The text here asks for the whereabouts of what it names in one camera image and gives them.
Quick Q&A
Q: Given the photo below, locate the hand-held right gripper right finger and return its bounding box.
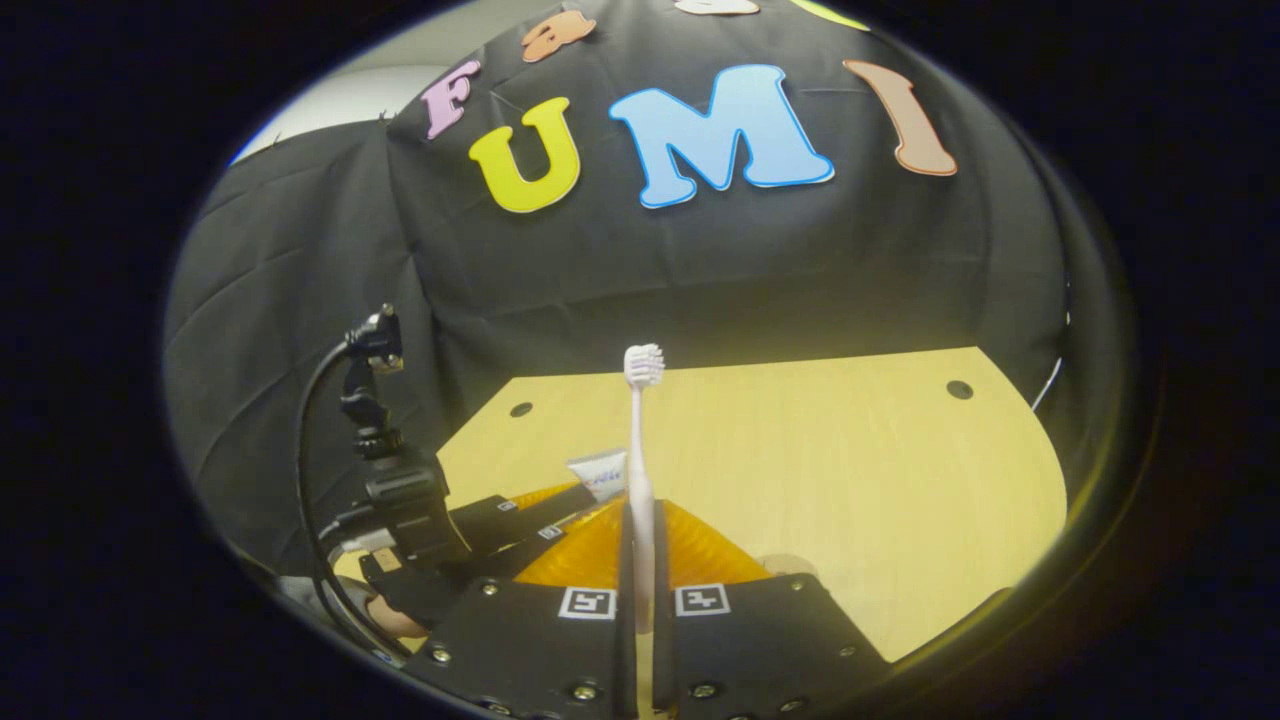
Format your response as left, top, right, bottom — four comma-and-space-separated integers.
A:
652, 498, 893, 719

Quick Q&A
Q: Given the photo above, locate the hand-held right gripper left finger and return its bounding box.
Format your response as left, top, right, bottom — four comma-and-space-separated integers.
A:
400, 498, 636, 717

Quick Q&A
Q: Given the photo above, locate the white toothpaste tube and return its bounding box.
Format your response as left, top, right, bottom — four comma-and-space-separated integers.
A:
566, 450, 629, 501

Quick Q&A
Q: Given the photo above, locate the white toothbrush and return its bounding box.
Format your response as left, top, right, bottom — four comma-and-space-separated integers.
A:
622, 343, 667, 713

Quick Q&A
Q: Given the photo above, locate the wooden desktop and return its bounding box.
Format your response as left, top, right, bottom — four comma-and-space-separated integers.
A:
335, 346, 1069, 663

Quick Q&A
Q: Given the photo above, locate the black cable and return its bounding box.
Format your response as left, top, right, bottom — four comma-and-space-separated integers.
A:
296, 335, 411, 661

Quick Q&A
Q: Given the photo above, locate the white cable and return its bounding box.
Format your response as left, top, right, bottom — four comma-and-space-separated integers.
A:
1030, 355, 1063, 413

